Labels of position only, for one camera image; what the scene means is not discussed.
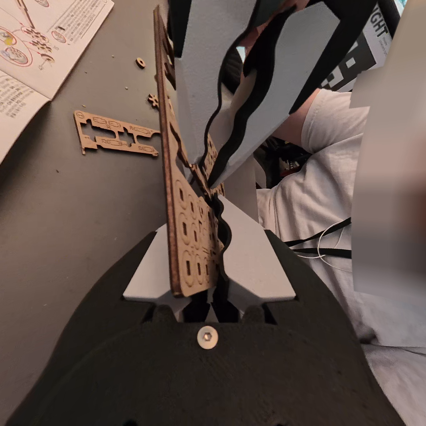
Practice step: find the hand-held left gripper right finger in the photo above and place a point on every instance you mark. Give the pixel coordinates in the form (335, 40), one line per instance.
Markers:
(256, 266)

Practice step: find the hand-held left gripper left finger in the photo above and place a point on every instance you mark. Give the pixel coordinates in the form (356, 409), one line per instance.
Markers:
(146, 273)

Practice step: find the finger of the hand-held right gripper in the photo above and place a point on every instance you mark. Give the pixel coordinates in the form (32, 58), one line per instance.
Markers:
(283, 83)
(199, 66)

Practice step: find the wooden sheet with round parts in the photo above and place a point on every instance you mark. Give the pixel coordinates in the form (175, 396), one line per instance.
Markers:
(176, 206)

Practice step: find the small wooden star gear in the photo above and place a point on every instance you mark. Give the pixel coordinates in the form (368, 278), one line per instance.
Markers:
(153, 101)

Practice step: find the small wooden washer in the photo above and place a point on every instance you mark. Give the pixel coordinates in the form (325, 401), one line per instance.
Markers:
(138, 65)

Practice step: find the open instruction booklet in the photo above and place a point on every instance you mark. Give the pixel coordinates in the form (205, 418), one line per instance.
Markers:
(66, 33)

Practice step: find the small wooden frame offcut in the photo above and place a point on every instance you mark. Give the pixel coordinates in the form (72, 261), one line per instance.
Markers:
(80, 133)

